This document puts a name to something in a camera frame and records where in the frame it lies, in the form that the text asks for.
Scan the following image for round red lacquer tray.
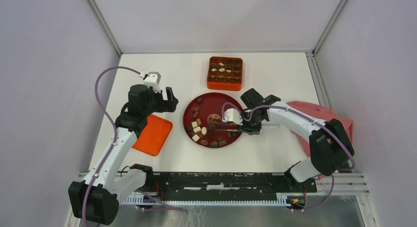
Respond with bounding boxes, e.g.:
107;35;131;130
183;92;242;148

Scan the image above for metal tongs with white handle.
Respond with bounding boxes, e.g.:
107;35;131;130
213;121;280;135

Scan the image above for orange chocolate box with dividers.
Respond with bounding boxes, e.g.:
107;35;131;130
206;56;243;91

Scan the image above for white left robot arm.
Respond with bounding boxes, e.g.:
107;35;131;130
68;85;179;226

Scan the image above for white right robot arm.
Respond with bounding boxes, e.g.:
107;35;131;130
240;88;355;192

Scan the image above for white square chocolate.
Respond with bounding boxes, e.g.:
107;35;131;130
191;121;198;128

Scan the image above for orange box lid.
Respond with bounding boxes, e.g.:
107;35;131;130
132;115;173;157

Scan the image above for pink cloth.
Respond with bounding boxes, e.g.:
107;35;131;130
286;101;354;181

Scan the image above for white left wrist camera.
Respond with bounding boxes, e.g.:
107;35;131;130
139;72;161;93

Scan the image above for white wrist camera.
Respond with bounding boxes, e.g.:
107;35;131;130
222;108;243;125
139;72;161;93

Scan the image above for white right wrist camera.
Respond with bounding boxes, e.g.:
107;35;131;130
222;108;243;125

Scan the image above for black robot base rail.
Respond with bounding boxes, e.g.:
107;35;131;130
131;164;317;201

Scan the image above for white cable duct strip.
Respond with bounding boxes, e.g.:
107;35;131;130
122;194;291;207

